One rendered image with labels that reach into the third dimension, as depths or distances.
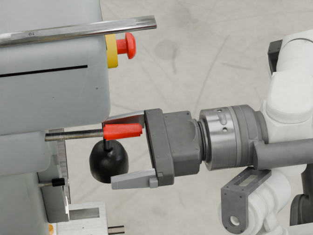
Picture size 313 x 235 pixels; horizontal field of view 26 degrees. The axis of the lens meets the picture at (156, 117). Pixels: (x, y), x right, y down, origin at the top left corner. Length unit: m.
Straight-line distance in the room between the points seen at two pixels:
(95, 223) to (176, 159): 0.78
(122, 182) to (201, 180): 2.11
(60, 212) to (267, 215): 0.47
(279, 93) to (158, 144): 0.19
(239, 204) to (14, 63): 0.34
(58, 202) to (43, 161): 0.27
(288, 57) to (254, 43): 2.53
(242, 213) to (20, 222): 0.42
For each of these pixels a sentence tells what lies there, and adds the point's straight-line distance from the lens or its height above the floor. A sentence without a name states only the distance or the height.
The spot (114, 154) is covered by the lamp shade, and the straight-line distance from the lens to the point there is 1.21.
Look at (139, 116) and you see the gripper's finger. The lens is 0.98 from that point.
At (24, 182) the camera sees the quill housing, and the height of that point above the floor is 1.58.
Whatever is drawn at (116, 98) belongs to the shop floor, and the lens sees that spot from 3.32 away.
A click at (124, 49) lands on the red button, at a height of 1.76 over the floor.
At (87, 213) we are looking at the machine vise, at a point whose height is 1.04.
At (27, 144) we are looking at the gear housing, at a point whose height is 1.71.
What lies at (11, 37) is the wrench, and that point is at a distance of 0.84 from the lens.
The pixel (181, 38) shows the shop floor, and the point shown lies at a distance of 3.63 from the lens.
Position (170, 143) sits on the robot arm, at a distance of 0.93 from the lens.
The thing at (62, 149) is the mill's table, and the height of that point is 0.97.
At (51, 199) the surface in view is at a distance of 1.25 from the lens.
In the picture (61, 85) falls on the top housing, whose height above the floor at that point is 1.83.
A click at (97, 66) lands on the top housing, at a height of 1.85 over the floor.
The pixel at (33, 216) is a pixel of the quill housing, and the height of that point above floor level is 1.49.
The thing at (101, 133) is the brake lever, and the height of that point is 1.70.
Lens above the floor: 2.45
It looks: 49 degrees down
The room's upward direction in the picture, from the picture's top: straight up
